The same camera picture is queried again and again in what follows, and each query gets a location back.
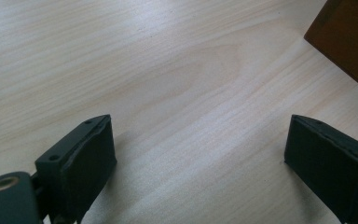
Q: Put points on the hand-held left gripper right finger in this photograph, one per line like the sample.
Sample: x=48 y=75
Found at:
x=332 y=168

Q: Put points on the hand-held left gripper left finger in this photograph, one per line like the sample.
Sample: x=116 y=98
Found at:
x=80 y=161

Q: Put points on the brown wooden box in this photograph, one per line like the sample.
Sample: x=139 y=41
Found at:
x=348 y=37

